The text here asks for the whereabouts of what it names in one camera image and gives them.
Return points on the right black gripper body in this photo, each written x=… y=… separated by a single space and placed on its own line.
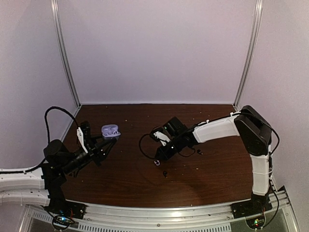
x=170 y=153

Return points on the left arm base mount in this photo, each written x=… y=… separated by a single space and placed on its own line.
x=64 y=217

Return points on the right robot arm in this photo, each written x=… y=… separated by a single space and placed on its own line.
x=219 y=160

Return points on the purple earbud charging case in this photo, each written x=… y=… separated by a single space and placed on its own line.
x=107 y=131

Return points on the right aluminium post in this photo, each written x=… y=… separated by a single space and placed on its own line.
x=257 y=18

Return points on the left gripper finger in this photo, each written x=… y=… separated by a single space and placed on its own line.
x=96 y=139
x=107 y=145

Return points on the aluminium post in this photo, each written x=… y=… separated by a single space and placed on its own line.
x=257 y=18
x=63 y=52

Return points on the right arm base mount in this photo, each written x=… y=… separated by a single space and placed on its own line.
x=253 y=212

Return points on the aluminium front rail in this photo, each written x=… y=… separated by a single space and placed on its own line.
x=208 y=218

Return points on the left aluminium post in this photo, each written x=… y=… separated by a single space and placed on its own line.
x=63 y=52

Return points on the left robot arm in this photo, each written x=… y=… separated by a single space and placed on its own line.
x=41 y=184

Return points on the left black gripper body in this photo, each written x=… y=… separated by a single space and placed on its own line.
x=94 y=154

